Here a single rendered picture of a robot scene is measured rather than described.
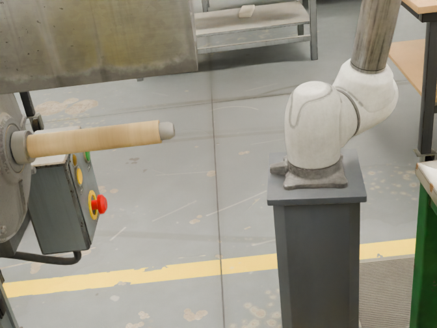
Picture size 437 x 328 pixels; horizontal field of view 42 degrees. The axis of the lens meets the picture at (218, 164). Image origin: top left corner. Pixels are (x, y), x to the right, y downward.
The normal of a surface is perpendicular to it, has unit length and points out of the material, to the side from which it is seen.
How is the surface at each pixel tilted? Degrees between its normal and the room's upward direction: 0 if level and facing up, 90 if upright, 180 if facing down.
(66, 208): 90
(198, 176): 0
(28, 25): 90
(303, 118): 75
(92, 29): 90
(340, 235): 90
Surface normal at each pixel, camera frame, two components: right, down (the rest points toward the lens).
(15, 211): 1.00, 0.03
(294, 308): -0.10, 0.50
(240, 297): -0.11, -0.86
